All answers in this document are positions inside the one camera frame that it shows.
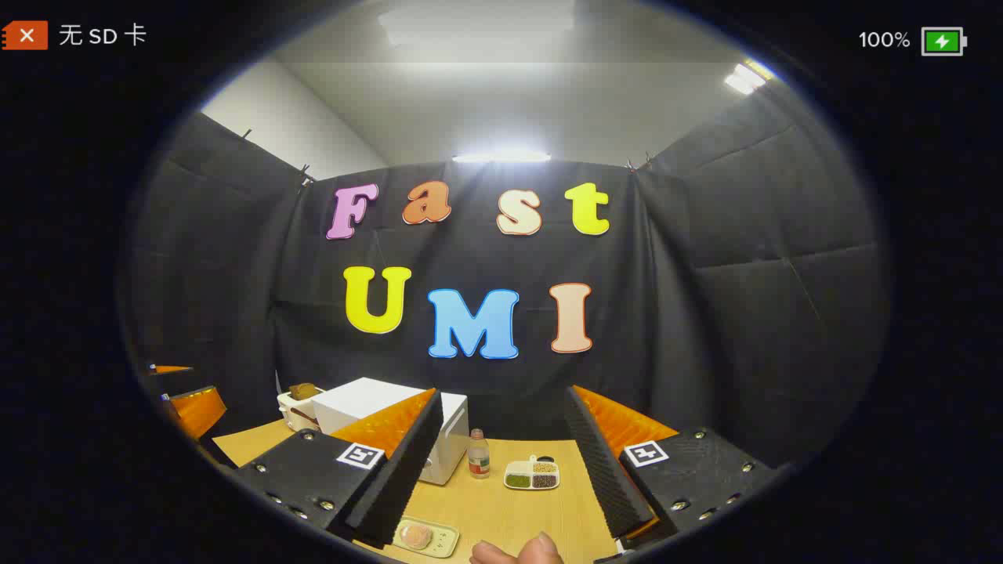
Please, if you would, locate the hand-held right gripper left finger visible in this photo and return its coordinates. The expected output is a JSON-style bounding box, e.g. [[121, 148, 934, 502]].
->
[[234, 387, 445, 549]]

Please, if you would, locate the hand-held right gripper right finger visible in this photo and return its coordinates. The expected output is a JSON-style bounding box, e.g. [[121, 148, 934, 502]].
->
[[564, 384, 782, 554]]

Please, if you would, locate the white microwave oven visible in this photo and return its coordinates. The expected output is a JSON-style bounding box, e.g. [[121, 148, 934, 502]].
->
[[312, 378, 470, 486]]

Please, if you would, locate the white divided dish with beans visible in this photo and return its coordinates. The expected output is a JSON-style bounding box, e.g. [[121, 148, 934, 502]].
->
[[503, 455, 562, 492]]

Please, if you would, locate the clear bottle with red label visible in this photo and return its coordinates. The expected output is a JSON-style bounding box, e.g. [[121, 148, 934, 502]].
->
[[468, 428, 491, 479]]

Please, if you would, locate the white patterned plate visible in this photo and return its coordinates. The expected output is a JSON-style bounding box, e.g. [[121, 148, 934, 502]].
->
[[391, 516, 461, 559]]

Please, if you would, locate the white toaster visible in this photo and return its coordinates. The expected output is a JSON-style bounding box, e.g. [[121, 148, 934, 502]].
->
[[277, 386, 326, 433]]

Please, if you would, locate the black backdrop cloth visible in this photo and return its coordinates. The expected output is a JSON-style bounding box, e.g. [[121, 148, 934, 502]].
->
[[118, 110, 892, 472]]

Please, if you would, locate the long ceiling light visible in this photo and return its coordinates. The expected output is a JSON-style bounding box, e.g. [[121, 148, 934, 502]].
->
[[452, 150, 552, 165]]

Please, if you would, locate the square ceiling light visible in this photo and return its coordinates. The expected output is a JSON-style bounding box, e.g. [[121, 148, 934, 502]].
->
[[722, 60, 774, 97]]

